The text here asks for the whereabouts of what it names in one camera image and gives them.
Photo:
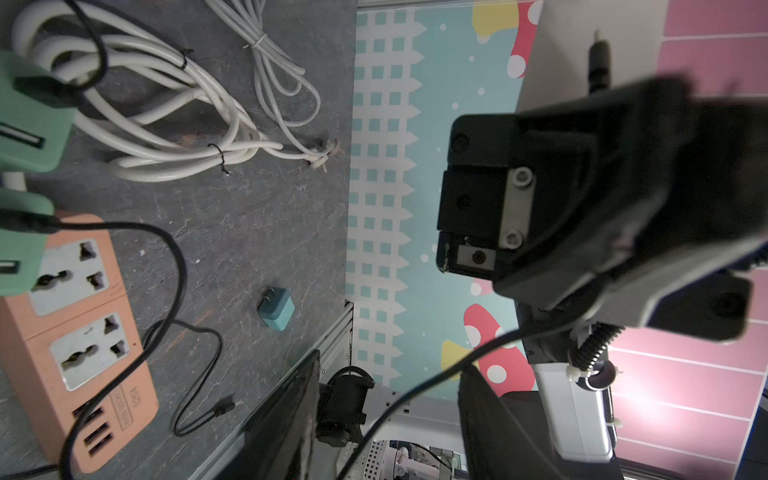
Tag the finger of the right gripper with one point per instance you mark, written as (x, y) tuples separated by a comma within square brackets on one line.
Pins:
[(685, 189), (713, 308)]

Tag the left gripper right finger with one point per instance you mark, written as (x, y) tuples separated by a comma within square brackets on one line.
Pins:
[(505, 437)]

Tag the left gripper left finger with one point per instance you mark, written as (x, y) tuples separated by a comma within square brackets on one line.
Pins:
[(279, 436)]

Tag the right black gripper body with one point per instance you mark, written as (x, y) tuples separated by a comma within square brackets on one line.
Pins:
[(517, 193)]

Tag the green charger adapter with prongs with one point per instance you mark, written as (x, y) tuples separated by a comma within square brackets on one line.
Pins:
[(21, 252)]

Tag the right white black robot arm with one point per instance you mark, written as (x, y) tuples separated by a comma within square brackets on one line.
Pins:
[(572, 50)]

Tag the teal cube adapter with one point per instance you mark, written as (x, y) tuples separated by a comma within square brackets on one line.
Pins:
[(276, 308)]

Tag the orange power strip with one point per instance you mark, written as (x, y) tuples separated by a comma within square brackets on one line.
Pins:
[(65, 340)]

